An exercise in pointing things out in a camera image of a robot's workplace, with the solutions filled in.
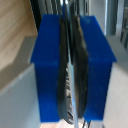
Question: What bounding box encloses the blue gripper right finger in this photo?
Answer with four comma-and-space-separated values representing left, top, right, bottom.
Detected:
71, 14, 118, 122

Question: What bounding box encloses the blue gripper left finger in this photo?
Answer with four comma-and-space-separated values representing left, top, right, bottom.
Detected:
30, 13, 70, 125

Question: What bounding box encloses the blue rack holder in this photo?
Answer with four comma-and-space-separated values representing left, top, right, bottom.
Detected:
0, 34, 128, 128

